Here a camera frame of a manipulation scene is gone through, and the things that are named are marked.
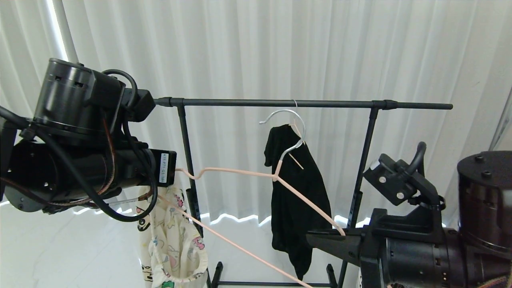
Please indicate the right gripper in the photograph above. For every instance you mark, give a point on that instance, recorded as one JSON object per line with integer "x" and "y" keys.
{"x": 412, "y": 260}

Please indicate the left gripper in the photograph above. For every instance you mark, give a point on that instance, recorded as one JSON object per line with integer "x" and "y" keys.
{"x": 36, "y": 176}

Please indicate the black T-shirt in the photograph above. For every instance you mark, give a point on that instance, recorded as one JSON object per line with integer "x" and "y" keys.
{"x": 296, "y": 208}

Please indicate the pink clothes hanger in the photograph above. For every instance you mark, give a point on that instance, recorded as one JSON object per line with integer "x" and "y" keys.
{"x": 296, "y": 127}
{"x": 240, "y": 171}

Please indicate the cream printed garment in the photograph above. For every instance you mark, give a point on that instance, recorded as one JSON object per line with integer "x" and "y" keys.
{"x": 176, "y": 248}

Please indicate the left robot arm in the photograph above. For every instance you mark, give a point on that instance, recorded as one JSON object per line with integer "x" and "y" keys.
{"x": 68, "y": 100}

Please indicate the black clothes rack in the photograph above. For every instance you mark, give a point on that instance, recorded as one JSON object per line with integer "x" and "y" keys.
{"x": 260, "y": 102}

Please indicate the white curtain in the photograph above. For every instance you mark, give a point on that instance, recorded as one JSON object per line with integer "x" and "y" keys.
{"x": 260, "y": 52}

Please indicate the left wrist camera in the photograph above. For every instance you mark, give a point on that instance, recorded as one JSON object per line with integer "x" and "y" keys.
{"x": 138, "y": 106}

